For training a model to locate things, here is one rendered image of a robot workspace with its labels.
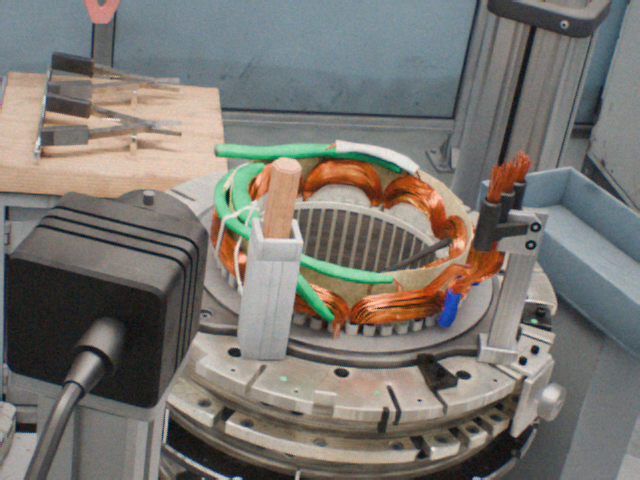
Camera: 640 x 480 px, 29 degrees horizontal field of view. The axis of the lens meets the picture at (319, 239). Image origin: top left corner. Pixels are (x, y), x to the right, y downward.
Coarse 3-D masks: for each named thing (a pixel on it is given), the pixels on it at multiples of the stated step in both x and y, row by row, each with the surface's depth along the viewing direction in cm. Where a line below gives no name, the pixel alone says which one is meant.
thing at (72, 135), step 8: (40, 128) 103; (48, 128) 103; (56, 128) 103; (64, 128) 103; (72, 128) 103; (80, 128) 104; (88, 128) 104; (40, 136) 103; (48, 136) 103; (56, 136) 103; (64, 136) 103; (72, 136) 104; (80, 136) 104; (48, 144) 103; (56, 144) 104; (64, 144) 104; (72, 144) 104; (80, 144) 104
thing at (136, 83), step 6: (96, 84) 113; (102, 84) 113; (108, 84) 113; (114, 84) 113; (120, 84) 113; (126, 84) 113; (132, 84) 114; (138, 84) 114; (144, 84) 114; (96, 90) 112; (102, 90) 112; (108, 90) 113; (114, 90) 113; (120, 90) 113
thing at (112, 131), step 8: (96, 128) 105; (104, 128) 105; (112, 128) 106; (120, 128) 106; (128, 128) 106; (136, 128) 106; (144, 128) 107; (88, 136) 104; (96, 136) 105; (104, 136) 105; (112, 136) 106
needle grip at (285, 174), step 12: (276, 168) 74; (288, 168) 74; (300, 168) 74; (276, 180) 74; (288, 180) 74; (276, 192) 74; (288, 192) 74; (276, 204) 75; (288, 204) 75; (264, 216) 76; (276, 216) 75; (288, 216) 75; (264, 228) 76; (276, 228) 76; (288, 228) 76
